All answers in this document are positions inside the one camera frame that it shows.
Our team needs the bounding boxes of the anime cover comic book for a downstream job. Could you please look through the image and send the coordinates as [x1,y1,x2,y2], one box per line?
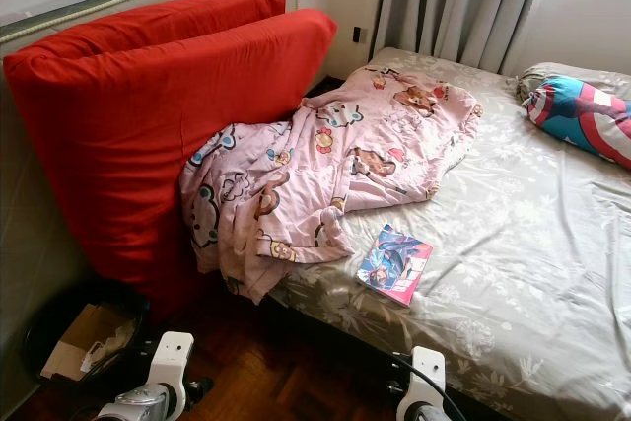
[356,224,434,307]

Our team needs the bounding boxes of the brown cardboard box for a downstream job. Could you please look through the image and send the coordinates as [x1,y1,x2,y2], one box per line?
[41,303,139,383]

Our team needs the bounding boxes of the black round waste bin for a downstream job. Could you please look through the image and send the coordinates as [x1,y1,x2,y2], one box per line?
[22,278,154,392]

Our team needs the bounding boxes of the pink cartoon print blanket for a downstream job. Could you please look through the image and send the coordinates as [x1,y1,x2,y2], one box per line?
[179,66,484,306]

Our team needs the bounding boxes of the large red cushion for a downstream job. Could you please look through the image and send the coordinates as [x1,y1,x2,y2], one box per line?
[3,7,339,318]
[49,0,287,57]

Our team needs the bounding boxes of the bed with beige floral sheet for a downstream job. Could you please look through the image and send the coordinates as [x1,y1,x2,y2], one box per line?
[271,46,631,421]

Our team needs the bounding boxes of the grey pleated curtain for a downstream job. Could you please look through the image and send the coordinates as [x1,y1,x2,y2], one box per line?
[372,0,553,75]

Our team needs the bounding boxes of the red white blue bolster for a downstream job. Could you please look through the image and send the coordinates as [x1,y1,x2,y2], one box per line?
[525,74,631,171]

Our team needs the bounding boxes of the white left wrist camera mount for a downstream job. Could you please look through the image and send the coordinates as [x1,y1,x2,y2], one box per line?
[153,332,195,392]

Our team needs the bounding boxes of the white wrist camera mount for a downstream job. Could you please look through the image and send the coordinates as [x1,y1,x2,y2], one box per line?
[396,346,447,421]
[153,332,195,392]

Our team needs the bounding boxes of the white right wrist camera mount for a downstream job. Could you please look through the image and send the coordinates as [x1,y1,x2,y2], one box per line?
[396,346,447,421]

